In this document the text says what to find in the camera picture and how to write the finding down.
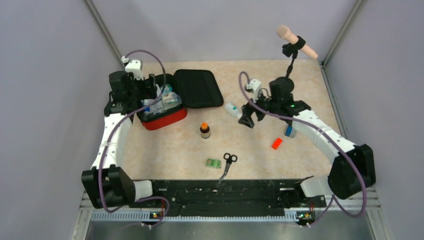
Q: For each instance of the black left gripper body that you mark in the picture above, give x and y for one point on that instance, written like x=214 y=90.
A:
x=139 y=90

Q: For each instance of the white bottle green label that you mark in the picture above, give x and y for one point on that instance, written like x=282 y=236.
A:
x=233 y=110

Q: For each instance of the blue gauze packet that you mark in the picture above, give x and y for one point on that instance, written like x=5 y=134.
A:
x=152 y=108

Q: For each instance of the brown bottle orange cap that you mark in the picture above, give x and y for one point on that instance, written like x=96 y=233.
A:
x=205 y=131

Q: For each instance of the black handled scissors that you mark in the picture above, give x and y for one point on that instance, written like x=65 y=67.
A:
x=229 y=159

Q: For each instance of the red black medicine kit case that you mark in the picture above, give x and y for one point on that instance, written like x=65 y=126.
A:
x=196 y=88

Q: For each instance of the small teal pad packet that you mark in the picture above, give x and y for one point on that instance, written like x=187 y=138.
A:
x=167 y=88

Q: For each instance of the clear bag wipe sachets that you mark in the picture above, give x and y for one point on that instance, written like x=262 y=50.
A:
x=171 y=98

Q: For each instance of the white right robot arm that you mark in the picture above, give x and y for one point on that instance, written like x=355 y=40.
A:
x=352 y=165

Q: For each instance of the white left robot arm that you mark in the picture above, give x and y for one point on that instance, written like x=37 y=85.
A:
x=106 y=183

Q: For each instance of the orange small box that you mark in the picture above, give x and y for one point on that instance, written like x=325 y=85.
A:
x=276 y=144

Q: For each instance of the blue grey box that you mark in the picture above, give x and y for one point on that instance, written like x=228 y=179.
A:
x=290 y=131

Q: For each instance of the green wind oil box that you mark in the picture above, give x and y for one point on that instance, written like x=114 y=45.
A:
x=213 y=163

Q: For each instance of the beige microphone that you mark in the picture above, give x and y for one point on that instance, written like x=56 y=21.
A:
x=285 y=33

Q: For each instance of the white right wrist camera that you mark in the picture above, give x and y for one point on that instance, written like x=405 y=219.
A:
x=253 y=86

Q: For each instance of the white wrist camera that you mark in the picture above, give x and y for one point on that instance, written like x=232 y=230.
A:
x=134 y=66
x=253 y=86

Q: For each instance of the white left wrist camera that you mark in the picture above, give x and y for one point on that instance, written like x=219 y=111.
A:
x=134 y=66

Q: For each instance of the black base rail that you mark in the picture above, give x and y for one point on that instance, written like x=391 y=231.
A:
x=230 y=198

